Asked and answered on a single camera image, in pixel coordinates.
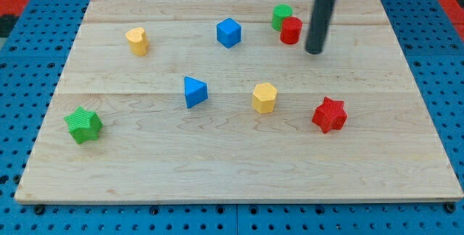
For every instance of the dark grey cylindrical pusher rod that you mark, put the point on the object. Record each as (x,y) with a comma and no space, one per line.
(319,24)

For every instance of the red star block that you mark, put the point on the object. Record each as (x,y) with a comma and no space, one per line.
(330,115)

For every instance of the green star block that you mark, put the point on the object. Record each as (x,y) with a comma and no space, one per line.
(83,125)

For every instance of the green cylinder block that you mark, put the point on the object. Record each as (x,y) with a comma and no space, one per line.
(280,13)

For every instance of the red cylinder block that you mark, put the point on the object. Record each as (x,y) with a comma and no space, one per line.
(291,30)

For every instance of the blue cube block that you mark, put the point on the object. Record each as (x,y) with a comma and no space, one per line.
(228,33)

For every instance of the yellow hexagon block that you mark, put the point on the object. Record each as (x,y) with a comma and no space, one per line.
(264,97)

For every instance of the light wooden board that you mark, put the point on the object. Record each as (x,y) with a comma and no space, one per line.
(152,149)

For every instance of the blue triangle block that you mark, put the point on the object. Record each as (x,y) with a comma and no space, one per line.
(195,91)

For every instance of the yellow heart block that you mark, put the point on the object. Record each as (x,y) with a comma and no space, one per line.
(137,41)

